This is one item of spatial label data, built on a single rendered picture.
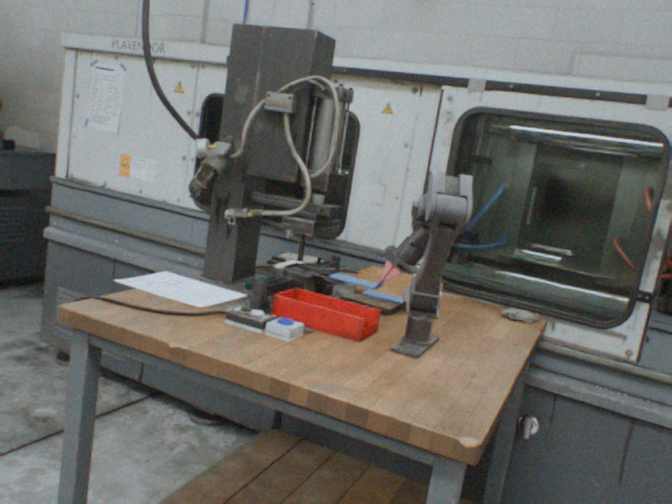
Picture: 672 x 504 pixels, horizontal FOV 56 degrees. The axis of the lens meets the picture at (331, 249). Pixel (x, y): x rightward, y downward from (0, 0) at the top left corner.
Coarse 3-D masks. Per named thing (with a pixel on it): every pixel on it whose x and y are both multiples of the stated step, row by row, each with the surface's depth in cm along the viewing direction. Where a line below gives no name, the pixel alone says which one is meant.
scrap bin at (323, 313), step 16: (288, 304) 158; (304, 304) 156; (320, 304) 167; (336, 304) 165; (352, 304) 163; (304, 320) 157; (320, 320) 155; (336, 320) 153; (352, 320) 151; (368, 320) 162; (352, 336) 152; (368, 336) 156
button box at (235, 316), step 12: (108, 300) 152; (156, 312) 149; (168, 312) 150; (180, 312) 150; (204, 312) 153; (216, 312) 154; (228, 312) 150; (240, 312) 150; (264, 312) 153; (240, 324) 149; (252, 324) 147; (264, 324) 147
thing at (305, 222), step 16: (256, 192) 185; (272, 192) 190; (320, 192) 178; (304, 208) 178; (320, 208) 176; (336, 208) 179; (288, 224) 174; (304, 224) 172; (320, 224) 174; (336, 224) 184
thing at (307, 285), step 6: (276, 276) 177; (288, 276) 176; (294, 282) 175; (300, 282) 174; (306, 282) 174; (312, 282) 177; (300, 288) 174; (306, 288) 175; (312, 288) 178; (318, 288) 187; (324, 288) 187; (330, 288) 190; (324, 294) 187; (330, 294) 191
